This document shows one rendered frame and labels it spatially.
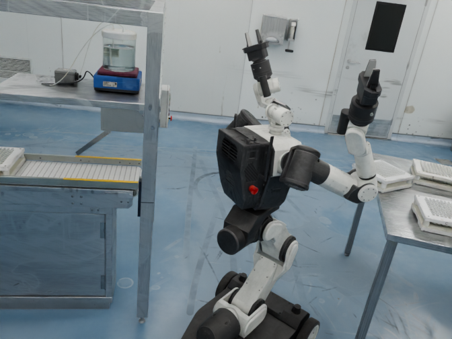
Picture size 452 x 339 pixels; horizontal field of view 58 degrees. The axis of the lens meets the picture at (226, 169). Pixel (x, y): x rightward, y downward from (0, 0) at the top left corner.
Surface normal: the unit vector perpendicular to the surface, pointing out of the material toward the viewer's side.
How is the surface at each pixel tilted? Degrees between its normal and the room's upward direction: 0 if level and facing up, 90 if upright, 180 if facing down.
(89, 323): 0
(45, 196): 90
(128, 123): 90
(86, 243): 90
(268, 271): 42
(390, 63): 90
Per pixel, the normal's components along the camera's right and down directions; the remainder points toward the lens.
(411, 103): 0.04, 0.41
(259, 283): -0.33, -0.51
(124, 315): 0.11, -0.91
